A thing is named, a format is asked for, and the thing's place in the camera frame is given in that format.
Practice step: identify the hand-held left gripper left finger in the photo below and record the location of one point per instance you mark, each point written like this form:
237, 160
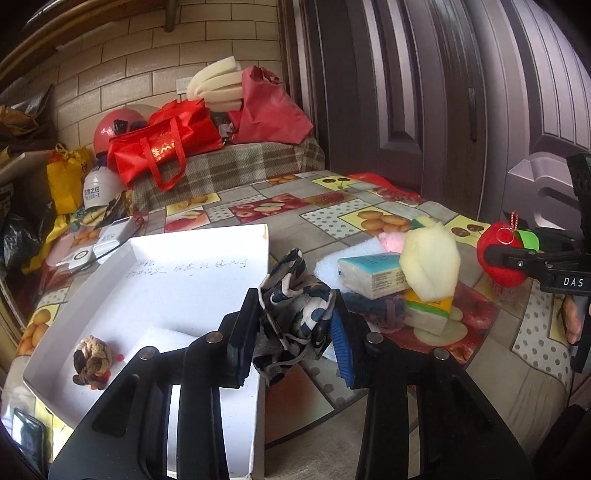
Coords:
240, 332

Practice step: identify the plaid covered bench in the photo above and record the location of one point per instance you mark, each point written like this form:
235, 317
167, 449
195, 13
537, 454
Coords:
240, 166

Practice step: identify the red tote bag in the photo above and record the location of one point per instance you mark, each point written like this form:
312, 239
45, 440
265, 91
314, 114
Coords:
157, 147

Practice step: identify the dark crumpled foil bag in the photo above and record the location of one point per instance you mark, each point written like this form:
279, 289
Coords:
27, 115

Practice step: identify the red plastic sheet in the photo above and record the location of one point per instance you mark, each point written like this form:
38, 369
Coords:
383, 187

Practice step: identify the pink helmet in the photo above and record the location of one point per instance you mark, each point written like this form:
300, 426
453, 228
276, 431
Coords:
106, 127

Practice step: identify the white foam block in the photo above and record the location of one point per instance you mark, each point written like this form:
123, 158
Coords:
325, 270

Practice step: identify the white cardboard box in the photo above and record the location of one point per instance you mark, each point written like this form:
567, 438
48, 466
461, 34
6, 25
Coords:
184, 286

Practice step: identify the red plastic bag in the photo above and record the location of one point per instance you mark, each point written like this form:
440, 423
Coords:
272, 110

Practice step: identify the stack of cream foam sheets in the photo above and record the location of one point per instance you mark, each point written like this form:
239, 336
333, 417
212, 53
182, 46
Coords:
217, 83

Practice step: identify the teal tissue pack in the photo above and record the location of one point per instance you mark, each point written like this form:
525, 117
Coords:
369, 276

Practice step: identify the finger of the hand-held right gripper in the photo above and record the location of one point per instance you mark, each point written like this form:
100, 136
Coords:
558, 241
517, 261

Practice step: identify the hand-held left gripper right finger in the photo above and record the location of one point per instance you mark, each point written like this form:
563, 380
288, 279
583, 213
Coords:
341, 344

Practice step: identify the white rectangular charger box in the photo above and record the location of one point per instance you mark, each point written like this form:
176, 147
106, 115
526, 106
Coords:
113, 233

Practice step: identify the yellow shopping bag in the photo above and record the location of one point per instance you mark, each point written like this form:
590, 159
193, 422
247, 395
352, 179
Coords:
67, 180

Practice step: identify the dark brown door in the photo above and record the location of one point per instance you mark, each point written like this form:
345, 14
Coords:
392, 83

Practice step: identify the red plush apple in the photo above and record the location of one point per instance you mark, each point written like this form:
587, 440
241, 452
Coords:
501, 281

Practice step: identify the pale yellow sponge piece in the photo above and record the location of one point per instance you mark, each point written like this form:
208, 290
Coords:
429, 265

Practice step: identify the black plastic bag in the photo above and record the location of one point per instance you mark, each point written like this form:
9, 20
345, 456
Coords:
21, 240

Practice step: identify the white helmet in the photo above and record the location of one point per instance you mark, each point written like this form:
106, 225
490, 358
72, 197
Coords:
99, 187

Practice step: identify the camouflage patterned cloth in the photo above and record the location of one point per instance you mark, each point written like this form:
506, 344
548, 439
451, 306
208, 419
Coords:
291, 309

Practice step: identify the black smartphone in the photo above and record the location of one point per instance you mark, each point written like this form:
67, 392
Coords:
27, 434

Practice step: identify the pink plush ball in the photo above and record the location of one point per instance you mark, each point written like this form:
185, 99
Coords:
390, 241

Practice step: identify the small white device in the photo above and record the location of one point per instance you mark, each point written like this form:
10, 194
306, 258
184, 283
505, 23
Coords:
76, 259

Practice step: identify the person's right hand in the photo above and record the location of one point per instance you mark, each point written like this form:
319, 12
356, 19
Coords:
572, 323

